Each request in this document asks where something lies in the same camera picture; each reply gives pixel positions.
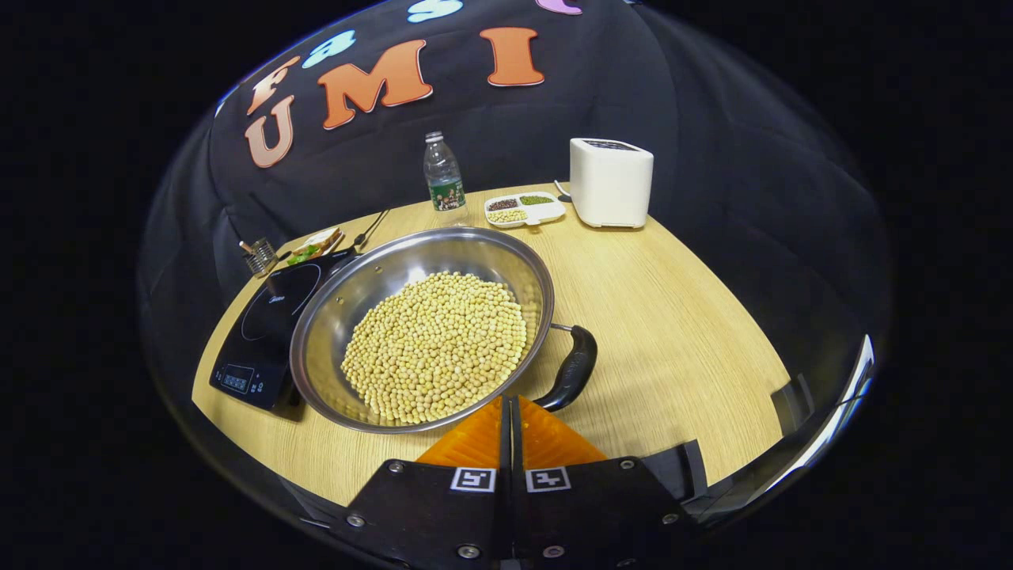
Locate thin black power cable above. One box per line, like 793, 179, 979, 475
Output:
352, 208, 391, 248

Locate clear plastic water bottle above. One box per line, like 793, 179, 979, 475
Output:
423, 131, 467, 212

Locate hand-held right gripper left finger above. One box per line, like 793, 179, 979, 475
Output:
328, 396, 511, 570

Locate black induction cooktop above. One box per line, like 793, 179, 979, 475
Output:
209, 247, 357, 412

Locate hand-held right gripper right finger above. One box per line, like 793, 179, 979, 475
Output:
510, 396, 689, 570

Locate white toaster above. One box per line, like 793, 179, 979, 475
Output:
569, 138, 654, 230

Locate white divided dish of beans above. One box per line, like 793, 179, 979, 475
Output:
484, 192, 567, 230

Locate pile of yellow soybeans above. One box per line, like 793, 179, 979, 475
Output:
340, 271, 529, 426

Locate plate with sandwich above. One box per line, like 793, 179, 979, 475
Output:
285, 227, 345, 266

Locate metal wire holder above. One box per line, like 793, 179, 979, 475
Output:
239, 237, 279, 276

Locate steel pot with black handle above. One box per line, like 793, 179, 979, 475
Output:
289, 226, 599, 435

